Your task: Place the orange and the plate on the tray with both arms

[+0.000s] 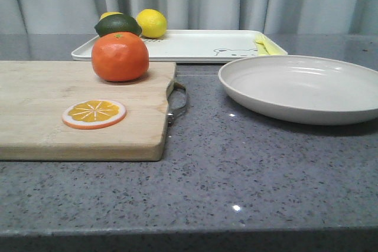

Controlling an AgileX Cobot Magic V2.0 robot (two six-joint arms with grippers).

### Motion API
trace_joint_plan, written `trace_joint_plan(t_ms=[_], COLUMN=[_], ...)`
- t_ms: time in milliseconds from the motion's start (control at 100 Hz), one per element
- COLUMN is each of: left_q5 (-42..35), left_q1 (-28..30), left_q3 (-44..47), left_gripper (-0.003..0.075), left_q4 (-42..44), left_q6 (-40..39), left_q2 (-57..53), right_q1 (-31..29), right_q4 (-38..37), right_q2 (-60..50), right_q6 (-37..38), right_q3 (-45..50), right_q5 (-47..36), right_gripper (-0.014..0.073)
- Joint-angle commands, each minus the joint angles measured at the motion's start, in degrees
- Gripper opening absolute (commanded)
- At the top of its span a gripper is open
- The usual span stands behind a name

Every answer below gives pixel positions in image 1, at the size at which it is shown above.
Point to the orange toy mandarin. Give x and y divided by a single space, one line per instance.
120 56

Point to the beige round plate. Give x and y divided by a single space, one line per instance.
303 89

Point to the white rectangular bear tray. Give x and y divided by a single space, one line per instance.
202 46

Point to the pale yellow plastic utensil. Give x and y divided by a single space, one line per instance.
265 46

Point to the orange slice toy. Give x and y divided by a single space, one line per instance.
94 114

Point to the green lime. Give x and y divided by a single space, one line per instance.
117 23

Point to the partly hidden yellow lemon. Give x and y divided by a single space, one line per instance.
106 14

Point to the wooden cutting board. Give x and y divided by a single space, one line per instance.
62 111

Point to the metal cutting board handle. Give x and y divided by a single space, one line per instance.
177 101

